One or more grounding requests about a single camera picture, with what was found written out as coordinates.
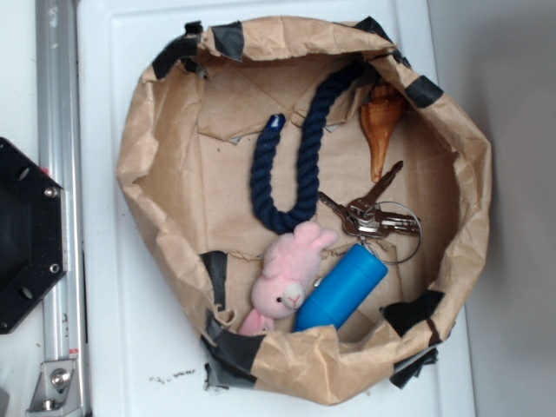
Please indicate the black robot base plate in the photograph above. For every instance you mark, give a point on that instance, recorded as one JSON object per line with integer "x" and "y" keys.
{"x": 32, "y": 257}

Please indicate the aluminium extrusion rail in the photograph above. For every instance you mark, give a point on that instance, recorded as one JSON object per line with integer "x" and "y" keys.
{"x": 64, "y": 314}

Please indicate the blue plastic capsule container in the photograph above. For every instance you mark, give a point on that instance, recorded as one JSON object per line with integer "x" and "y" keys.
{"x": 342, "y": 291}

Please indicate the pink plush llama toy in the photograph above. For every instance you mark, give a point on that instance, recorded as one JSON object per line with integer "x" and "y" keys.
{"x": 290, "y": 264}

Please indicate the silver key bunch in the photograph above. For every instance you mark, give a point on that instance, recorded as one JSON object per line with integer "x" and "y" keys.
{"x": 364, "y": 217}

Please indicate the metal corner bracket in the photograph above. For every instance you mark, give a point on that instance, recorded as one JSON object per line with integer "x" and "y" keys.
{"x": 57, "y": 391}

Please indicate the orange conch seashell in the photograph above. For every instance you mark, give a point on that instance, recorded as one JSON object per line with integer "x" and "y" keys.
{"x": 379, "y": 116}

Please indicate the brown paper bag bin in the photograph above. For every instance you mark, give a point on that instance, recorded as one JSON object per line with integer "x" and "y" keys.
{"x": 184, "y": 169}

